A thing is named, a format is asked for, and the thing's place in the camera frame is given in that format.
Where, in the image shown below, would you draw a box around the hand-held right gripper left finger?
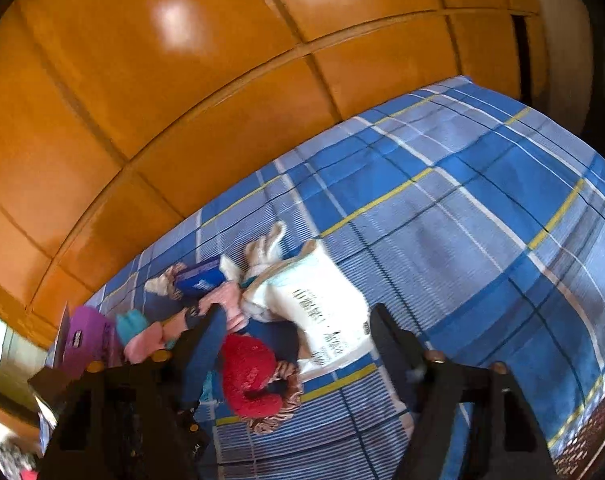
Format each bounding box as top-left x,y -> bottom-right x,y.
42,304 -> 229,480

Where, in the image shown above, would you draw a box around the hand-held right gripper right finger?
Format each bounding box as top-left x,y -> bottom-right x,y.
370,302 -> 556,480

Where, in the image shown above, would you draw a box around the red Hello Kitty pouch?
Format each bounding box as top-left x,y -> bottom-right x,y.
220,334 -> 283,418

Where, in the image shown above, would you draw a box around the pink cloth pouch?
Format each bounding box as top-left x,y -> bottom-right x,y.
124,321 -> 183,365

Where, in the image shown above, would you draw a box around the pink fluffy socks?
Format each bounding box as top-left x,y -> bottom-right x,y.
185,282 -> 250,333

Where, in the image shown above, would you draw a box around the blue tissue pack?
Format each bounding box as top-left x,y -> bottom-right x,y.
175,259 -> 228,295

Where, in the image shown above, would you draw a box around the white printed packet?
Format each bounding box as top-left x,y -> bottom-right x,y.
240,241 -> 374,382

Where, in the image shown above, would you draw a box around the beige cloth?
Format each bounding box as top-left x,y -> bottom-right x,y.
143,265 -> 183,301

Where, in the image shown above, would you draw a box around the brown satin scrunchie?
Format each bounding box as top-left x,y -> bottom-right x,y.
247,360 -> 304,435

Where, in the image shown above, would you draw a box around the purple tissue box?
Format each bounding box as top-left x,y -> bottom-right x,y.
61,305 -> 119,383

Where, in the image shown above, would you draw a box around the white gauze cloth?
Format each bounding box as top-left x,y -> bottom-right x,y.
243,221 -> 289,273

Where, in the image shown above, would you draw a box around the blue plaid bed sheet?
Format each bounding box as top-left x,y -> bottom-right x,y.
90,76 -> 605,480

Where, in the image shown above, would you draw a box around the dark patterned cloth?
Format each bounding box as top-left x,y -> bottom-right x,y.
547,385 -> 605,480

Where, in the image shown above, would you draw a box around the wooden wardrobe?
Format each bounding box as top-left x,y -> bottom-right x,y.
0,0 -> 548,353

